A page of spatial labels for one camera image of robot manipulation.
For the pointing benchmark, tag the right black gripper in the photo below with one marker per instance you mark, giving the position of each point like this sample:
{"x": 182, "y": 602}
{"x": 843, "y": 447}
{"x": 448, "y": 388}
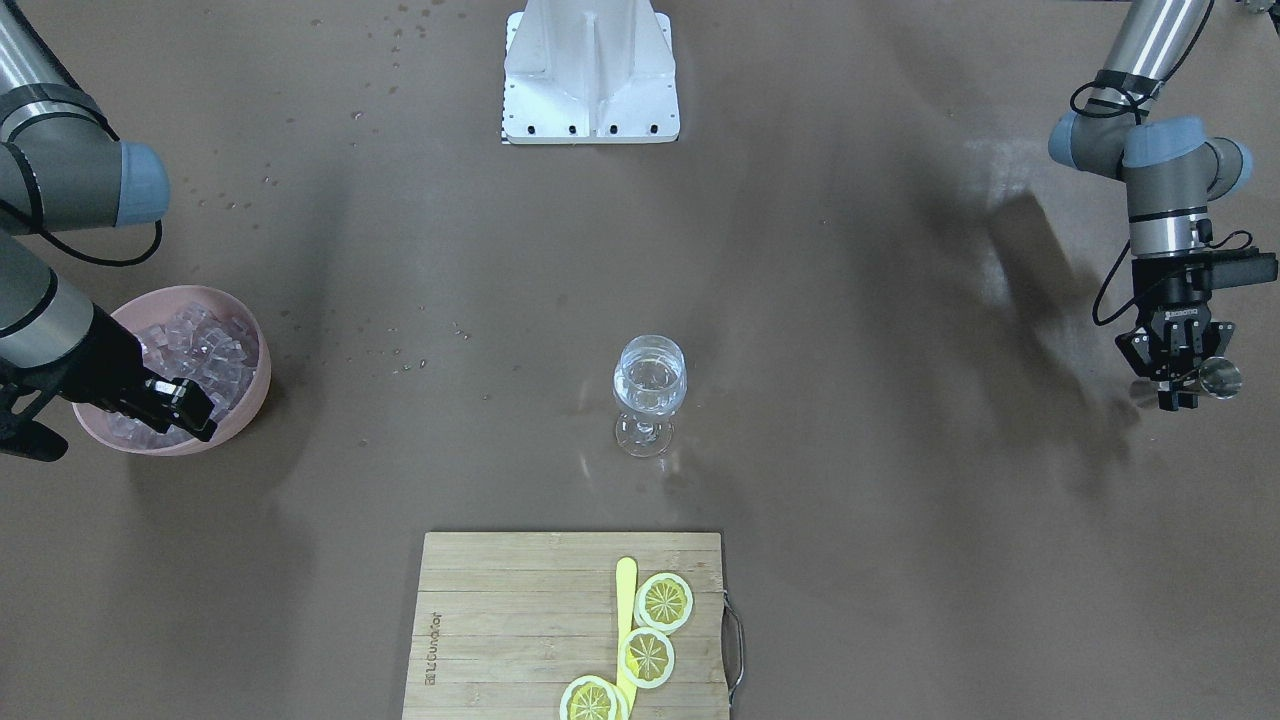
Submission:
{"x": 112, "y": 367}

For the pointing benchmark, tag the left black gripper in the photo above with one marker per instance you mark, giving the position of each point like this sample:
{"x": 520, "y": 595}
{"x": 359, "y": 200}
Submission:
{"x": 1170, "y": 294}

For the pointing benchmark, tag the steel jigger cup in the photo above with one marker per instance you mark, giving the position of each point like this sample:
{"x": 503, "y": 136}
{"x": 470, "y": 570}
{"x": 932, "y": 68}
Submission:
{"x": 1220, "y": 378}

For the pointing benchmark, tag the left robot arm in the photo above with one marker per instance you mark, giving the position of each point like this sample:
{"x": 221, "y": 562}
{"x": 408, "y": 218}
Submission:
{"x": 1171, "y": 170}

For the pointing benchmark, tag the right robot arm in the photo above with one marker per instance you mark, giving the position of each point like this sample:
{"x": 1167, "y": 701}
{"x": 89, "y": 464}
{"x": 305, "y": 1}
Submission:
{"x": 69, "y": 178}

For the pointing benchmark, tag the pink bowl of ice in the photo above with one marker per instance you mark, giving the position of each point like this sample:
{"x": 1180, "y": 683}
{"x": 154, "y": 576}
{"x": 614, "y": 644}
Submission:
{"x": 198, "y": 333}

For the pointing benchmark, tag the clear wine glass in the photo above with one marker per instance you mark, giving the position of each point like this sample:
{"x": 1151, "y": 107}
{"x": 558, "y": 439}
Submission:
{"x": 649, "y": 386}

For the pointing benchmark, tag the bamboo cutting board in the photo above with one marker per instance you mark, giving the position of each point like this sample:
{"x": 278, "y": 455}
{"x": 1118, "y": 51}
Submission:
{"x": 504, "y": 621}

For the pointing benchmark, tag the far lemon slice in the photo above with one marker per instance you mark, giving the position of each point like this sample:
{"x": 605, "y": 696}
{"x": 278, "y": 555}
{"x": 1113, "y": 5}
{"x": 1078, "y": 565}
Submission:
{"x": 591, "y": 697}

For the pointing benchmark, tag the middle lemon slice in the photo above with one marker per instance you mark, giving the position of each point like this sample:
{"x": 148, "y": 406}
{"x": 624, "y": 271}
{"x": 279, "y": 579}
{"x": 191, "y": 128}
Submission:
{"x": 646, "y": 658}

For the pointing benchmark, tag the white camera mast base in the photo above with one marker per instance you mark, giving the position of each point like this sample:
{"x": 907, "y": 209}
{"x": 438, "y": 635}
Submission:
{"x": 598, "y": 72}

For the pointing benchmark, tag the lemon slice near handle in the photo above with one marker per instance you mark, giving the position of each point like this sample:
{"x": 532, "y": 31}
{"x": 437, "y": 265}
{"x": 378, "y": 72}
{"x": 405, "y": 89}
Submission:
{"x": 664, "y": 602}

